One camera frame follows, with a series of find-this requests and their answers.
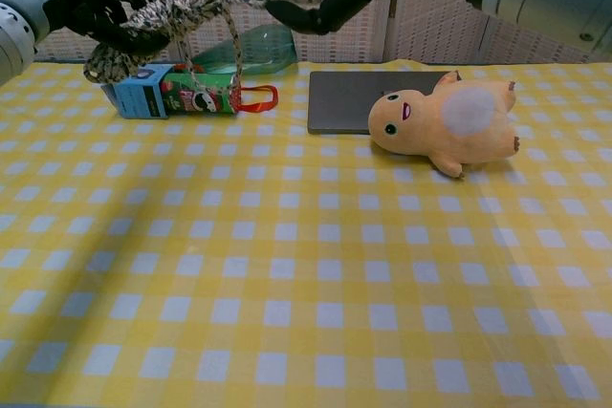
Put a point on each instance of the grey closed laptop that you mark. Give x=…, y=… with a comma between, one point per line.
x=339, y=102

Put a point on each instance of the yellow plush toy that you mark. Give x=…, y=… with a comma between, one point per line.
x=444, y=133

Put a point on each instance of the yellow checkered tablecloth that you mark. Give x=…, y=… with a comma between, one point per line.
x=306, y=284

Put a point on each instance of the brass screen hinge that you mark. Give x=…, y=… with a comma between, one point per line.
x=393, y=4

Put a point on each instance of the green plastic bottle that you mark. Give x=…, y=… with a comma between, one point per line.
x=263, y=52

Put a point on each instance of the blue carton box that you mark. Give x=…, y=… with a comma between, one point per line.
x=138, y=92

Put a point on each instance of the green Pringles can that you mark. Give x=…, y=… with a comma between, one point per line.
x=210, y=102

